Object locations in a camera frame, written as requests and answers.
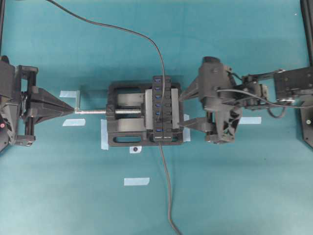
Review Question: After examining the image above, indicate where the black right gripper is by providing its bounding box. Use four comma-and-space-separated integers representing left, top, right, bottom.
178, 66, 267, 144

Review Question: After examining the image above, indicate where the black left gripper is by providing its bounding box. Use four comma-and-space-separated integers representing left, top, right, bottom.
9, 65, 74, 146

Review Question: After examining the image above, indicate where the black USB cable with plug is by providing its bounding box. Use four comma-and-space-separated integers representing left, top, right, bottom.
46, 0, 165, 121

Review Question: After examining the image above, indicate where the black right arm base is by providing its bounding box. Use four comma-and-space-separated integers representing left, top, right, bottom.
297, 108, 313, 149

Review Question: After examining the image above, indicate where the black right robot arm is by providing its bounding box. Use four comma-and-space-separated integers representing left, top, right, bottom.
179, 63, 313, 146

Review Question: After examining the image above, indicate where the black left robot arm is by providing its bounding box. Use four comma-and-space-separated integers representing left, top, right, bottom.
0, 56, 74, 151

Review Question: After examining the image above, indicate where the black multiport USB hub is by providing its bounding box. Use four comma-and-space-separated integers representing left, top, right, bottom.
152, 76, 173, 142

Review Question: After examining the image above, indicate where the blue tape strip upper left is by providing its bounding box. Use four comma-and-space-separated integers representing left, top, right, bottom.
59, 91, 80, 98

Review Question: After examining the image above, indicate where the blue tape strip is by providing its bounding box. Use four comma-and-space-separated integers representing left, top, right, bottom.
63, 118, 86, 126
59, 91, 80, 98
124, 177, 150, 186
239, 117, 262, 125

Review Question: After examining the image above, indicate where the blue tape under vise right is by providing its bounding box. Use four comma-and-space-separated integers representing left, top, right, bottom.
183, 114, 191, 142

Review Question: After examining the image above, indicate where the blue tape under vise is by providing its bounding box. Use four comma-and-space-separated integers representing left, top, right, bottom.
183, 114, 191, 142
101, 119, 109, 150

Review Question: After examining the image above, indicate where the blue tape strip right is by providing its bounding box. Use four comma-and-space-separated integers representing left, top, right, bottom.
239, 117, 262, 125

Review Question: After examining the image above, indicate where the black bench vise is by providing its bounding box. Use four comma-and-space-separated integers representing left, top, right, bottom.
106, 82, 183, 147

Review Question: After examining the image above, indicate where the blue tape under vise left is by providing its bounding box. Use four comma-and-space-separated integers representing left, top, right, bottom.
101, 119, 109, 150

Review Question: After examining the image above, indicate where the white tag with screw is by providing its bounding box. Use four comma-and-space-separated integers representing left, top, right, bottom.
129, 146, 142, 154

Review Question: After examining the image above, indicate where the blue tape strip bottom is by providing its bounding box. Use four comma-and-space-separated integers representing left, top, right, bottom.
124, 177, 150, 186

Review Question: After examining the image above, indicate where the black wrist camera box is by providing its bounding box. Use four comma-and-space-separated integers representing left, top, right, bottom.
198, 56, 232, 111

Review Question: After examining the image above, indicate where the silver vise crank handle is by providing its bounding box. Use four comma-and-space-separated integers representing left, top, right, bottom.
74, 91, 144, 115

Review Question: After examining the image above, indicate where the grey hub power cable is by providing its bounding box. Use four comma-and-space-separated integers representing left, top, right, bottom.
157, 141, 182, 235

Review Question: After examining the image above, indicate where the black frame rail left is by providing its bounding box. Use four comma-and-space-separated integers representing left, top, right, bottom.
0, 0, 5, 50

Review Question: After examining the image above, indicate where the black frame rail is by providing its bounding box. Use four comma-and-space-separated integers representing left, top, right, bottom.
300, 0, 313, 67
0, 0, 5, 50

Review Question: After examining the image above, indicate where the black frame rail right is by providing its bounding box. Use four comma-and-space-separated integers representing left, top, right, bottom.
300, 0, 313, 67

